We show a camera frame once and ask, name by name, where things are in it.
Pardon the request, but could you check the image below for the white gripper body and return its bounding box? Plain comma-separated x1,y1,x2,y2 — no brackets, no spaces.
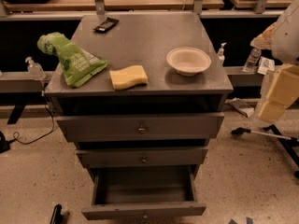
250,23,275,50

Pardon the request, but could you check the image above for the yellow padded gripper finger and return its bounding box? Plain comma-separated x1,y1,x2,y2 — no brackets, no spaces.
257,101,286,123
266,64,299,107

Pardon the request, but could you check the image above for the yellow sponge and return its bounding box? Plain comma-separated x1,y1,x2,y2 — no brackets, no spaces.
109,65,148,91

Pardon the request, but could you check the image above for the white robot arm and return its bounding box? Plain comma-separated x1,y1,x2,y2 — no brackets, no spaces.
250,0,299,124

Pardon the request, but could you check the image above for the grey top drawer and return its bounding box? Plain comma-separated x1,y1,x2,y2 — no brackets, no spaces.
57,112,224,142

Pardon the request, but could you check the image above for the grey drawer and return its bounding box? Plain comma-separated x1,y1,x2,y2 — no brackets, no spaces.
82,166,206,220
77,147,207,169
57,112,224,142

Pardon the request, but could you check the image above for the grey drawer cabinet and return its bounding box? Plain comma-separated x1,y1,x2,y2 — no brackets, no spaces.
43,12,235,179

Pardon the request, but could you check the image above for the grey middle drawer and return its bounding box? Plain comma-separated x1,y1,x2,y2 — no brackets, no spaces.
77,147,207,169

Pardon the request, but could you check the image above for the grey bottom drawer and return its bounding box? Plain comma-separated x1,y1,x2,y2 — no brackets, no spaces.
82,166,206,220

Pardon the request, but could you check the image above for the white paper packet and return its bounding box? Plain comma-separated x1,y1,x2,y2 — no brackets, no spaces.
257,57,275,75

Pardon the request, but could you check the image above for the clear water bottle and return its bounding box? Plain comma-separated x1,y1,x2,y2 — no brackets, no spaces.
243,48,262,73

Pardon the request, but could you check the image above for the grey box on floor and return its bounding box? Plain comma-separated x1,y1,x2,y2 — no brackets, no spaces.
229,98,254,118

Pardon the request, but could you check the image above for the black metal stand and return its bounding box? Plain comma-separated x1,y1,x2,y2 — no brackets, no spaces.
230,124,299,167

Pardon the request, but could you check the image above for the white paper bowl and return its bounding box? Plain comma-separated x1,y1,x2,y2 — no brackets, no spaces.
166,47,211,77

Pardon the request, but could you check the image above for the wooden back shelf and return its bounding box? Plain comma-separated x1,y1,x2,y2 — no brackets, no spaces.
4,0,193,12

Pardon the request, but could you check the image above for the black snack bar wrapper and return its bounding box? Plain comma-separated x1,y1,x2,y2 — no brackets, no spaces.
93,17,119,33

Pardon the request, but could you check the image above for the green snack bag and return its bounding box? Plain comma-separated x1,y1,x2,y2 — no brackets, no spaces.
37,32,107,88

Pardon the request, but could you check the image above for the clear sanitizer pump bottle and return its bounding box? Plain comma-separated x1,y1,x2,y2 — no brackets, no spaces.
25,57,46,80

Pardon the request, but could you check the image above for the black object on floor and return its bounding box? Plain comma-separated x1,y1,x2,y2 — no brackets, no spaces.
50,204,69,224

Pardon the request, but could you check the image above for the black floor cable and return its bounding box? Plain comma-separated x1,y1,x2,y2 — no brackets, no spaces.
8,103,57,146

